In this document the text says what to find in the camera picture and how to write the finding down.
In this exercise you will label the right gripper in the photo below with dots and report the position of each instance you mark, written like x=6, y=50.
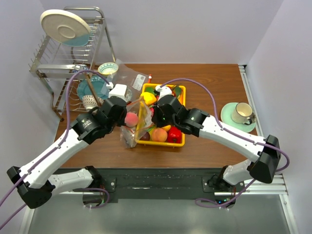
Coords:
x=155, y=118

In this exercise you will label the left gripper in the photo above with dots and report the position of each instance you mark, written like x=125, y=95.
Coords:
x=122, y=120

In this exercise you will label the pink peach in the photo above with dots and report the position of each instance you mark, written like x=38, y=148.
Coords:
x=131, y=119

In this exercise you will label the orange zip top bag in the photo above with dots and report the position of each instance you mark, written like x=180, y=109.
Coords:
x=131, y=135

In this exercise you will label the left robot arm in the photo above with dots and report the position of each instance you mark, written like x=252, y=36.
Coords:
x=36, y=182

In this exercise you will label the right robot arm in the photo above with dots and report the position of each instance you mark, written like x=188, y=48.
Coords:
x=262, y=155

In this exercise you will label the clear bag with label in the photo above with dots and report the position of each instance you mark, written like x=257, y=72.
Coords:
x=132, y=79

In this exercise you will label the small yellow fruit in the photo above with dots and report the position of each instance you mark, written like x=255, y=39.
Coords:
x=166, y=128

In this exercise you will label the orange peach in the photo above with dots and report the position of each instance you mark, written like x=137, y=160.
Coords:
x=159, y=135

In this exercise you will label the yellow bell pepper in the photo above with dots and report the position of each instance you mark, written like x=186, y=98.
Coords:
x=149, y=98

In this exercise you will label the floral grey bowl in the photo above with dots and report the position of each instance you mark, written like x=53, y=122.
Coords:
x=128, y=95

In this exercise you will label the red bell pepper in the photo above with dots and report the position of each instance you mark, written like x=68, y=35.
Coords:
x=174, y=135

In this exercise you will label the dark purple plum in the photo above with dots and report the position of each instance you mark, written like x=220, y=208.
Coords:
x=146, y=137

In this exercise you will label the teal scalloped plate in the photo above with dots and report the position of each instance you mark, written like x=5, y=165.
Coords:
x=99, y=86

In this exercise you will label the yellow plastic tray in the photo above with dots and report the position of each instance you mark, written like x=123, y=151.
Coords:
x=150, y=87

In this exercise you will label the teal striped small bowl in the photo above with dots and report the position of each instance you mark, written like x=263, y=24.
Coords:
x=108, y=68

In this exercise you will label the blue patterned bowl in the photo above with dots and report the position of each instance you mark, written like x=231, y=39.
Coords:
x=79, y=67

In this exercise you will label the green saucer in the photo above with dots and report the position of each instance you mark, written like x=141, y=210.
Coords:
x=226, y=118

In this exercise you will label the metal dish rack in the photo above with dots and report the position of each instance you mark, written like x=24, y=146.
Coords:
x=53, y=61

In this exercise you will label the cream mug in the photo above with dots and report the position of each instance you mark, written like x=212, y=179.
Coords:
x=243, y=114

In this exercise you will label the beige and teal plate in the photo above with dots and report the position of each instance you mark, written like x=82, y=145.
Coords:
x=65, y=27

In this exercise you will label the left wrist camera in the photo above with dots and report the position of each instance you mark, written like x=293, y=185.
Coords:
x=119, y=91

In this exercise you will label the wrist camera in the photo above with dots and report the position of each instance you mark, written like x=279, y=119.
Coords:
x=163, y=91
x=119, y=91

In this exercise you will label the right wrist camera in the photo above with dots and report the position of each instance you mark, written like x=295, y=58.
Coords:
x=163, y=91

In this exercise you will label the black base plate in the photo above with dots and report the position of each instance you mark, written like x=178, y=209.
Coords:
x=101, y=186

